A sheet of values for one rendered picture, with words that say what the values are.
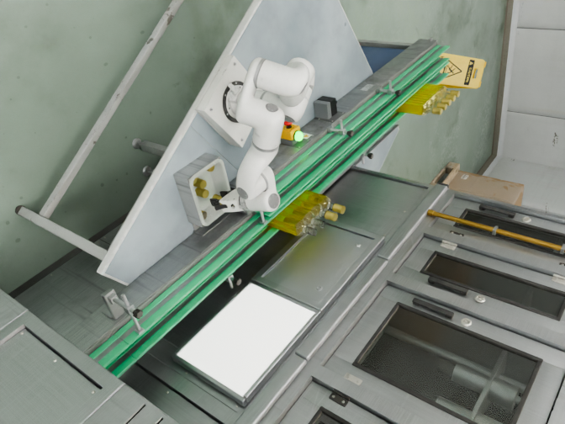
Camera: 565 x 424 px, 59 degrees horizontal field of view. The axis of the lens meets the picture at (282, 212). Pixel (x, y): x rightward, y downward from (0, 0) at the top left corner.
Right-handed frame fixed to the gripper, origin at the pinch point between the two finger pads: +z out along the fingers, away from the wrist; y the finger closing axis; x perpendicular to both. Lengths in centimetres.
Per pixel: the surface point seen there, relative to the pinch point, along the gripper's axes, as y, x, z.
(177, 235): -13.3, -9.3, 16.6
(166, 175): -10.5, 15.4, 10.0
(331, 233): 37, -38, -13
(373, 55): 166, 5, 29
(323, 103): 81, 6, 7
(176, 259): -20.9, -14.4, 11.1
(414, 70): 152, -4, -3
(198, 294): -24.4, -26.5, 1.9
